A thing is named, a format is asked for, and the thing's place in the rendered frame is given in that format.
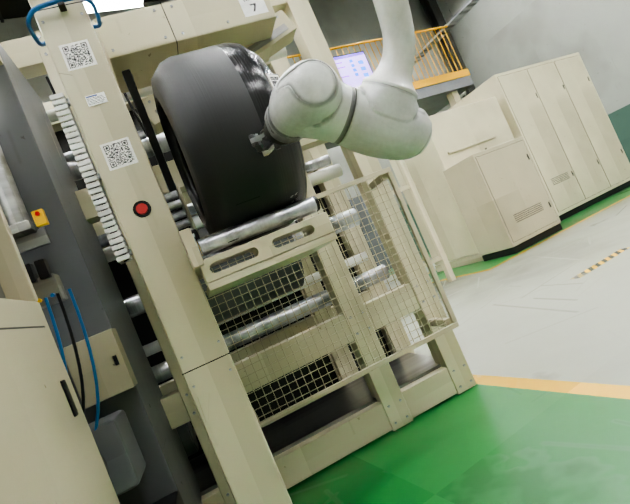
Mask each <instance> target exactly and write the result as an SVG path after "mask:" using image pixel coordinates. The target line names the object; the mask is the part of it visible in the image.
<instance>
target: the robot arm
mask: <svg viewBox="0 0 630 504"><path fill-rule="evenodd" d="M373 3H374V7H375V10H376V13H377V16H378V20H379V23H380V27H381V31H382V36H383V53H382V58H381V61H380V63H379V66H378V67H377V69H376V70H375V72H374V73H372V74H371V75H370V76H368V77H366V78H364V79H363V80H362V83H361V85H360V86H359V87H358V88H356V87H353V86H350V85H348V84H346V83H344V82H343V81H341V80H340V79H339V77H338V75H337V74H336V72H335V71H334V70H333V68H332V67H331V66H330V65H328V64H327V63H325V62H323V61H321V60H318V59H306V60H302V61H300V62H298V63H296V64H294V65H293V66H291V67H290V68H289V69H288V70H287V71H286V72H284V74H283V75H282V76H281V77H280V78H279V80H278V81H277V83H276V84H275V86H274V88H273V90H272V93H271V96H270V101H269V106H268V108H267V109H266V112H265V117H264V120H265V122H264V129H262V130H261V131H260V135H258V134H250V135H249V139H250V142H251V144H252V147H256V149H257V152H262V154H263V156H267V155H269V154H270V153H271V152H272V151H273V150H274V148H275V149H276V150H278V149H280V145H288V144H291V143H295V142H298V141H299V140H301V139H302V138H308V139H316V140H322V141H327V142H331V143H334V144H337V145H340V146H343V147H345V148H347V149H349V150H351V151H353V152H356V153H359V154H362V155H366V156H370V157H374V158H379V159H389V160H407V159H411V158H413V157H415V156H417V155H419V154H421V153H422V152H423V151H424V150H425V148H426V147H427V145H428V144H429V142H430V139H431V136H432V122H431V120H430V118H429V116H428V115H427V113H426V112H425V110H423V109H421V108H419V106H418V103H417V97H418V94H417V92H416V91H415V89H414V87H413V83H412V74H413V67H414V58H415V33H414V26H413V20H412V15H411V10H410V6H409V2H408V0H373Z"/></svg>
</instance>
